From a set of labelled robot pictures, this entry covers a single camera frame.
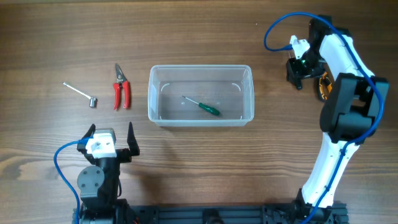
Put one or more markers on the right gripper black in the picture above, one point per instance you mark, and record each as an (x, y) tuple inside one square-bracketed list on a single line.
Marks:
[(295, 74)]

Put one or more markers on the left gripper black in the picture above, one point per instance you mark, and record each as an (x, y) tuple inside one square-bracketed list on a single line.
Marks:
[(125, 155)]

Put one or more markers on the green handled screwdriver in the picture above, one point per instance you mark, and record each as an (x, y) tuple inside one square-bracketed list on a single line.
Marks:
[(205, 107)]

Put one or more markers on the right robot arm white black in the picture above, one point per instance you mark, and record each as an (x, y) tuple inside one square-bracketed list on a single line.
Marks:
[(353, 104)]

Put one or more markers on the clear plastic container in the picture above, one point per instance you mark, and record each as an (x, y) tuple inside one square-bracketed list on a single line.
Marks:
[(228, 88)]

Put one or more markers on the orange black pliers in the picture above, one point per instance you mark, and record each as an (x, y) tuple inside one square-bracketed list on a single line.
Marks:
[(324, 87)]

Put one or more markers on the silver socket wrench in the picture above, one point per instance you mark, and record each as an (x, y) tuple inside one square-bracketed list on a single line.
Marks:
[(93, 100)]

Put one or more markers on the red handled pruning shears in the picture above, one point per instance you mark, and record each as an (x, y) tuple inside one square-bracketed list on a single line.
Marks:
[(121, 84)]

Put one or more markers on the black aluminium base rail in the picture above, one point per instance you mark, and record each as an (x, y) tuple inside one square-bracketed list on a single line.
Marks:
[(257, 214)]

